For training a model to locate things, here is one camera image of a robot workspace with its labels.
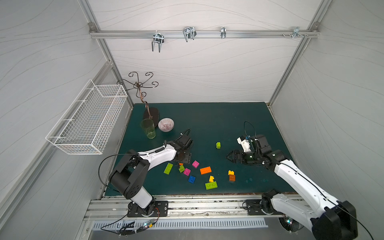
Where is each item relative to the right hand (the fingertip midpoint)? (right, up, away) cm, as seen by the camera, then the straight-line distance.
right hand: (232, 157), depth 80 cm
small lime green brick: (-6, +4, +16) cm, 17 cm away
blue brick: (-22, -13, +2) cm, 26 cm away
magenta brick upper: (-20, -6, +8) cm, 23 cm away
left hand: (-27, -4, +10) cm, 29 cm away
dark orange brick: (0, -12, +3) cm, 12 cm away
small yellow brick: (-11, -13, +2) cm, 17 cm away
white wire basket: (-71, +17, -11) cm, 74 cm away
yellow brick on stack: (+1, -10, +6) cm, 12 cm away
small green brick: (-28, -8, +7) cm, 30 cm away
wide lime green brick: (-11, -16, +1) cm, 19 cm away
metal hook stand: (-54, +25, +28) cm, 66 cm away
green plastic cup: (-50, +16, +14) cm, 54 cm away
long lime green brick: (-36, -8, +6) cm, 38 cm away
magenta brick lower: (-25, -10, +5) cm, 27 cm away
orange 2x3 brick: (-14, -10, +6) cm, 18 cm away
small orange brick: (-29, -6, +8) cm, 30 cm away
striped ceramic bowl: (-42, +17, +27) cm, 52 cm away
